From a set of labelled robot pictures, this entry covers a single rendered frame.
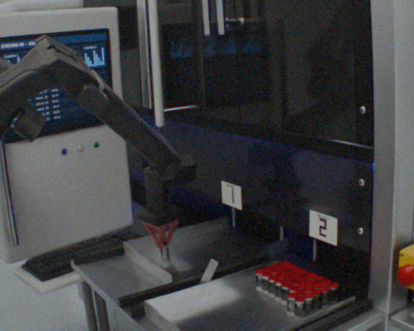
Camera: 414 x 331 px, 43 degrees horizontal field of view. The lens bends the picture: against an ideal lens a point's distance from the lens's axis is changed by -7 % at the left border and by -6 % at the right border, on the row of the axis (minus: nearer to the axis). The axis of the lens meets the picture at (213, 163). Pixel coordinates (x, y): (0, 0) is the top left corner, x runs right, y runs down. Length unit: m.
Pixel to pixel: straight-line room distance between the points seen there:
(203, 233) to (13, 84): 0.83
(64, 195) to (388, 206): 1.05
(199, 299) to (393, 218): 0.45
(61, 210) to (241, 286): 0.72
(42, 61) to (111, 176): 0.96
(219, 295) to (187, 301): 0.08
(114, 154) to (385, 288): 1.05
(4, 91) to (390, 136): 0.67
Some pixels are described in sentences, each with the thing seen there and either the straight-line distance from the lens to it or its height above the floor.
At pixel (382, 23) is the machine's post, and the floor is 1.44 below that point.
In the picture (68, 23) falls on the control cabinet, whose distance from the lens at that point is 1.71.
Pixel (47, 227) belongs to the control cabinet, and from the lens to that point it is 1.73.
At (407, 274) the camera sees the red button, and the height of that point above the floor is 1.00.
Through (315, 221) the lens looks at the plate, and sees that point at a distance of 1.19.
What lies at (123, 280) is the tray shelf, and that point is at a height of 0.88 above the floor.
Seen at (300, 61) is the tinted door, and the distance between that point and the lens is 1.17.
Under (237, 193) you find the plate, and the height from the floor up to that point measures 1.03.
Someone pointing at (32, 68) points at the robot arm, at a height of 1.40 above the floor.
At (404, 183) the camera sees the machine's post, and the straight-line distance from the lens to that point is 1.04.
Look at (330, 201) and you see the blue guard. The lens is 1.15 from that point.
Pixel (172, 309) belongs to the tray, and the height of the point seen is 0.88.
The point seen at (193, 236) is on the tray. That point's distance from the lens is 1.55.
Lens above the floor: 1.43
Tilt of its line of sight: 13 degrees down
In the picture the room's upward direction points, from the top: 3 degrees counter-clockwise
